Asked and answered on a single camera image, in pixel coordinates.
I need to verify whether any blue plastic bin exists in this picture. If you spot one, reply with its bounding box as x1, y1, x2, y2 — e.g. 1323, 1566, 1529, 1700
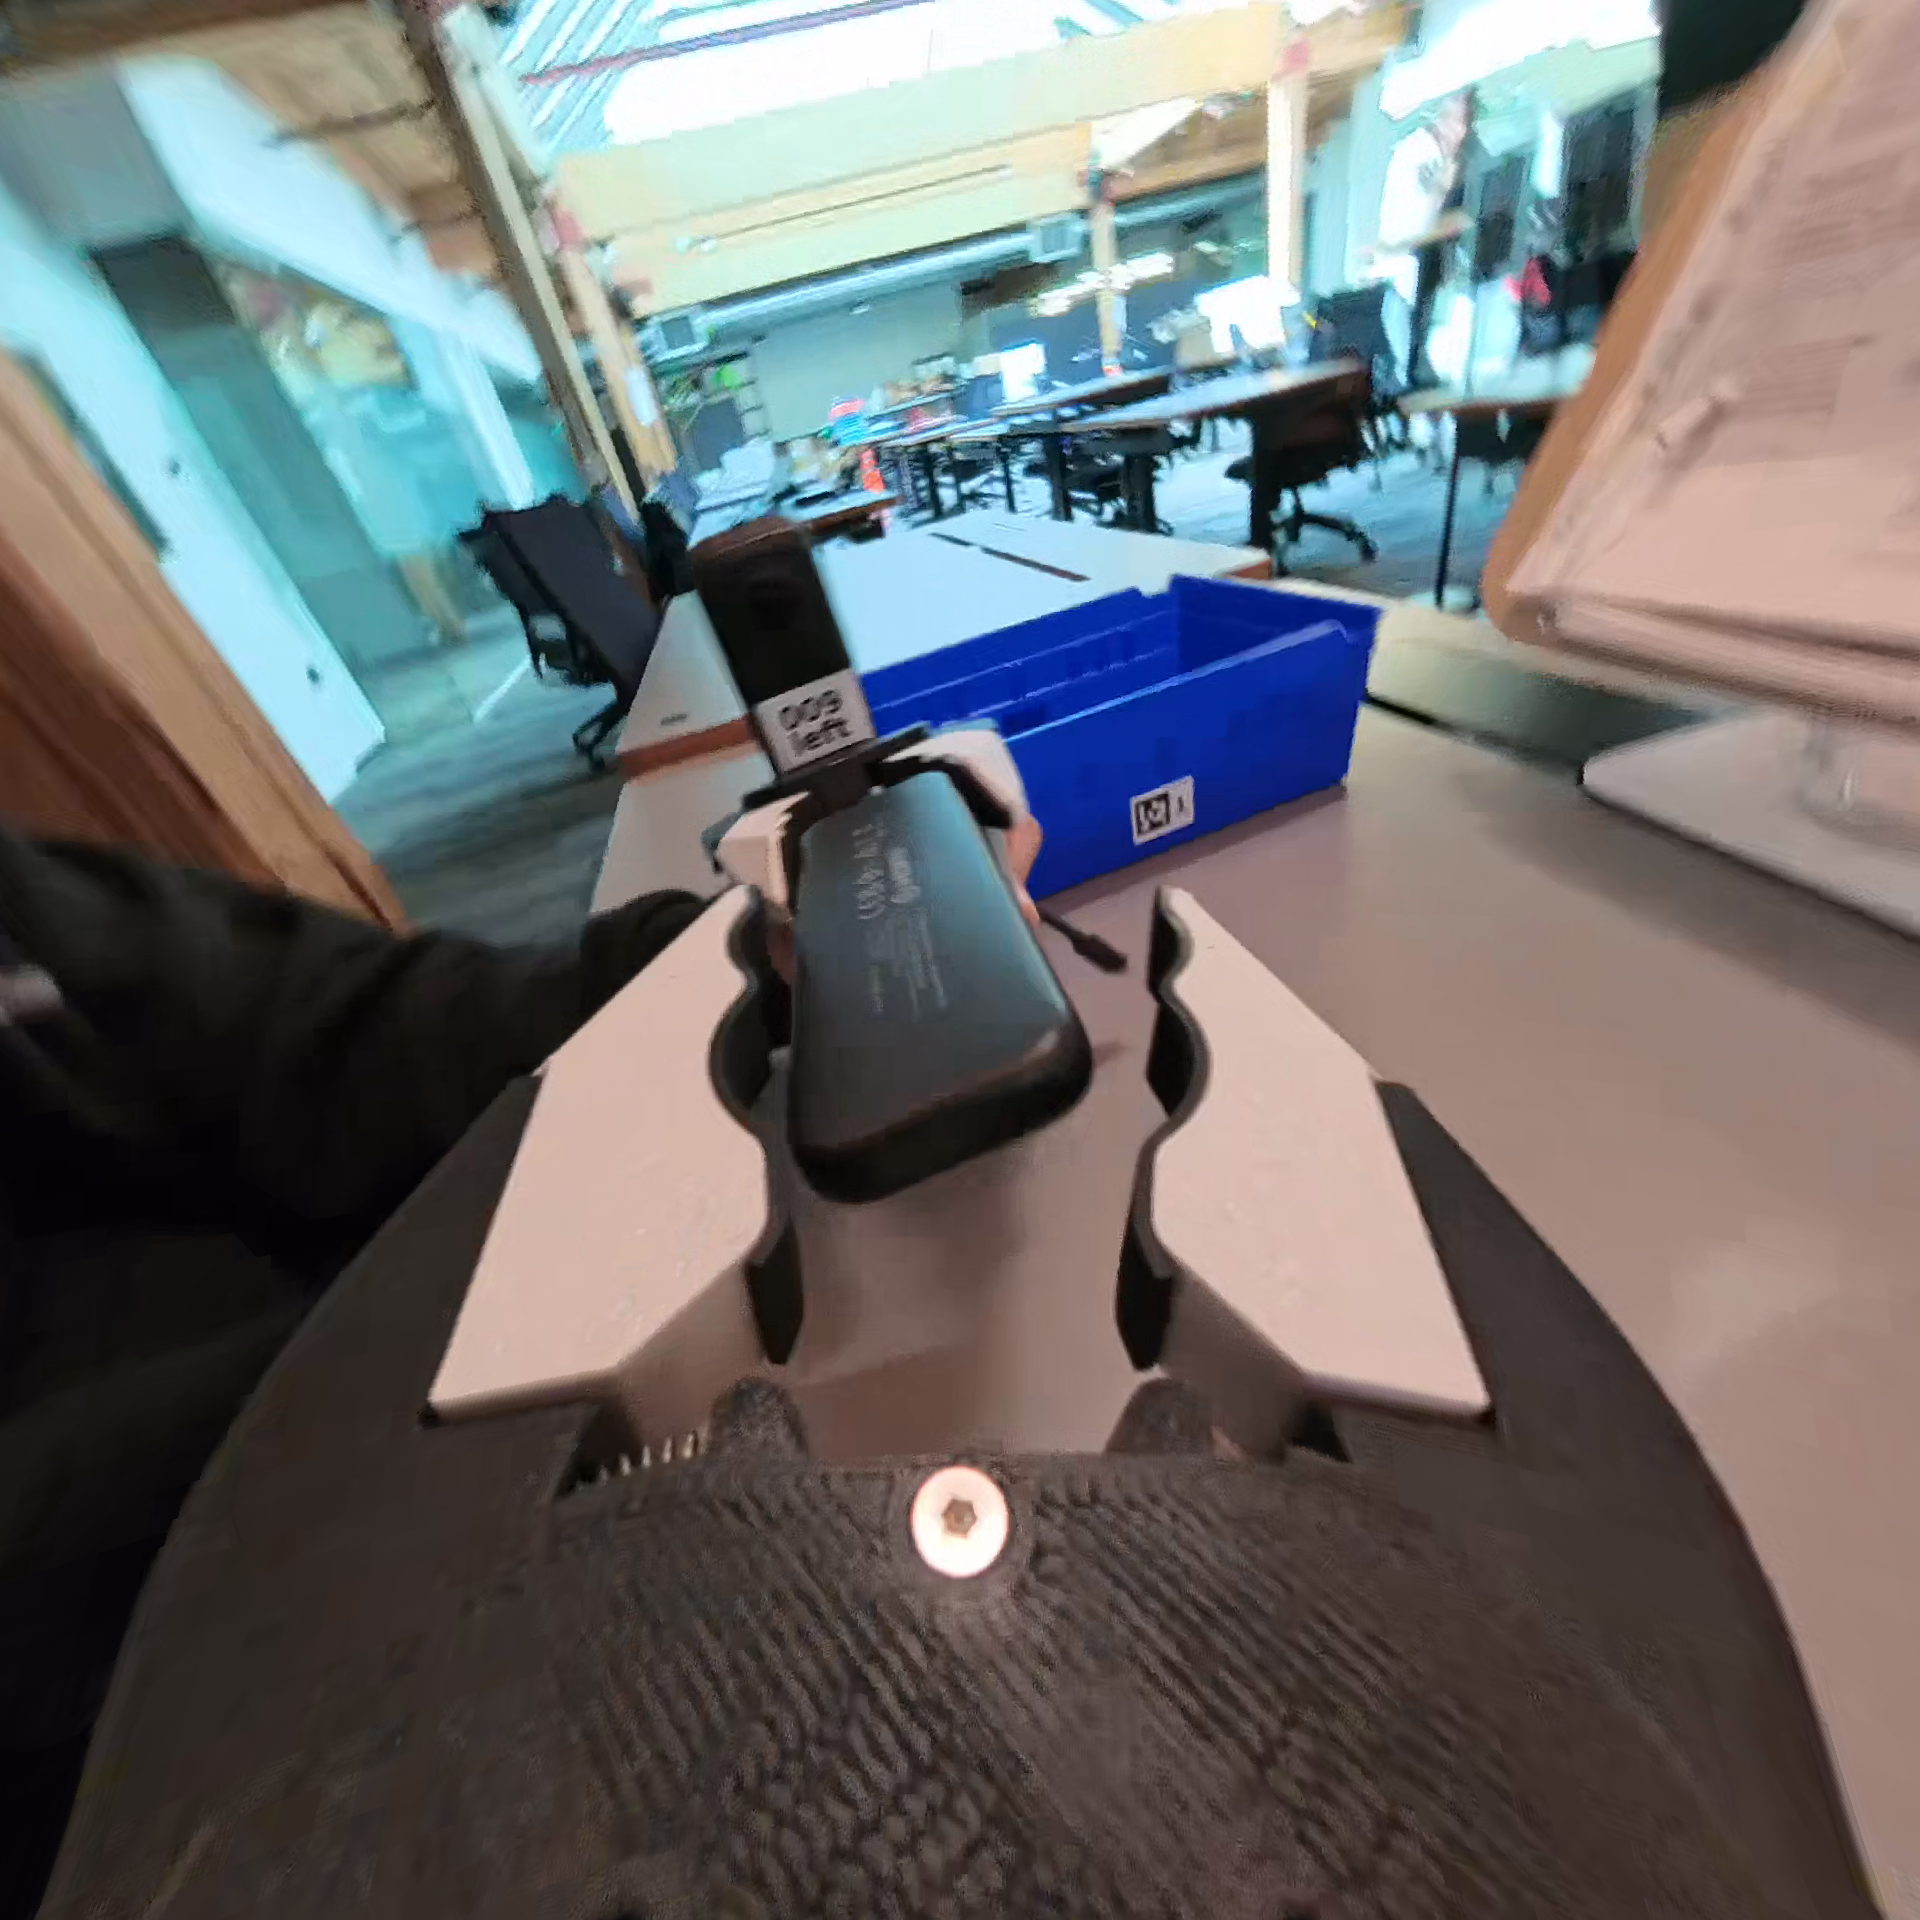
854, 573, 1381, 900

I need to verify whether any tan board with instruction sheets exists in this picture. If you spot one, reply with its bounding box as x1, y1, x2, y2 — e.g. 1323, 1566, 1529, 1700
1478, 0, 1920, 740

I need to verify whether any black rounded usb hub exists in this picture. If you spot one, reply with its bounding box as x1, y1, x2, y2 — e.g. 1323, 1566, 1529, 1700
782, 770, 1098, 1205

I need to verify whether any black office chair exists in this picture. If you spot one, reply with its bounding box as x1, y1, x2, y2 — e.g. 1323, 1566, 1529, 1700
1226, 367, 1383, 568
459, 497, 669, 770

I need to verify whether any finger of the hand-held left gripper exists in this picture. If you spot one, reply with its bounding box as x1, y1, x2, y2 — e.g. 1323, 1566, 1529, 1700
926, 728, 1034, 843
709, 794, 809, 920

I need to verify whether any white stand base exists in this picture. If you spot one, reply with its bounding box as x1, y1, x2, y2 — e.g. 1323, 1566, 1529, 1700
1581, 707, 1920, 940

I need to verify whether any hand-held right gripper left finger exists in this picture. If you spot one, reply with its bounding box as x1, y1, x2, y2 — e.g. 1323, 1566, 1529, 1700
429, 886, 806, 1432

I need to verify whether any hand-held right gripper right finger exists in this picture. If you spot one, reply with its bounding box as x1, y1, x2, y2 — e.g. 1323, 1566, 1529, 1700
1114, 886, 1495, 1426

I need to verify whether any person's left forearm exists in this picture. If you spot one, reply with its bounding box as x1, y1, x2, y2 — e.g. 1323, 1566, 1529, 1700
0, 830, 714, 1755

